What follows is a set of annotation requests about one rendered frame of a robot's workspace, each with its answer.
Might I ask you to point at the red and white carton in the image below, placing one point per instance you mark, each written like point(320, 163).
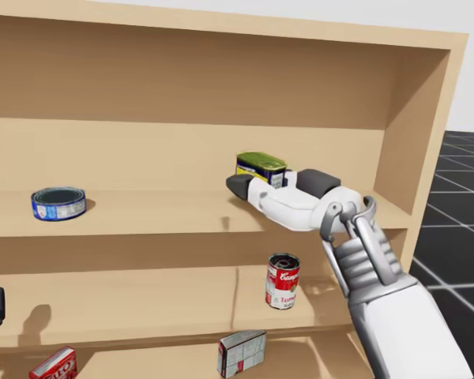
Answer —
point(241, 353)

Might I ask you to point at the blue flat can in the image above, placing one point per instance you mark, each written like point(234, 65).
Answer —
point(59, 205)

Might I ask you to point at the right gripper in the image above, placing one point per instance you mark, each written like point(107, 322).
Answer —
point(296, 207)

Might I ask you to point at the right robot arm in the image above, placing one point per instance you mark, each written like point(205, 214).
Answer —
point(399, 323)

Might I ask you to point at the red and white can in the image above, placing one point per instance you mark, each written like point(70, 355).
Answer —
point(282, 282)

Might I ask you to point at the pale wooden shelf unit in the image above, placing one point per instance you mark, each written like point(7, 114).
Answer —
point(142, 79)

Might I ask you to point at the green and blue rectangular can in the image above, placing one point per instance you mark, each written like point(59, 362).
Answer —
point(260, 163)

